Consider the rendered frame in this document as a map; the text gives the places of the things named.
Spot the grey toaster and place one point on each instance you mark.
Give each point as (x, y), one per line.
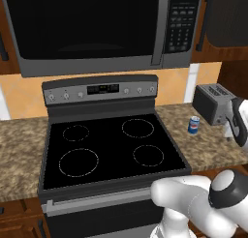
(208, 103)

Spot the black oven door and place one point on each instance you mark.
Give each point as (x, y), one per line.
(106, 221)

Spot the brown base cupboard door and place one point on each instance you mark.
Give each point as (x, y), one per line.
(19, 229)

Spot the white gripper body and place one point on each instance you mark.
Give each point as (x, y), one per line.
(230, 129)

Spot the brown wall cupboard door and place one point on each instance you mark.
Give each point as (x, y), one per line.
(9, 66)

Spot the grey range knob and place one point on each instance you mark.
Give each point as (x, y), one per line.
(66, 95)
(51, 97)
(139, 90)
(80, 94)
(151, 89)
(126, 91)

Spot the blue drink can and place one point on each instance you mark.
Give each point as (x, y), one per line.
(193, 125)

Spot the grey black microwave oven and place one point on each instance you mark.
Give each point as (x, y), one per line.
(84, 25)

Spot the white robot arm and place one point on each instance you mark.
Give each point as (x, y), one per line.
(180, 196)

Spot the brown glass-panel cupboard door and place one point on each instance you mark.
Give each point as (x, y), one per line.
(226, 19)

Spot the black grey electric range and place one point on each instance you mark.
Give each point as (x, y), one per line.
(109, 145)

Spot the dark brown tall cabinet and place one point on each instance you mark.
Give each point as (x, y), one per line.
(234, 79)

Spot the brown drawer front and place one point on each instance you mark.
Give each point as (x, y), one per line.
(206, 172)
(19, 209)

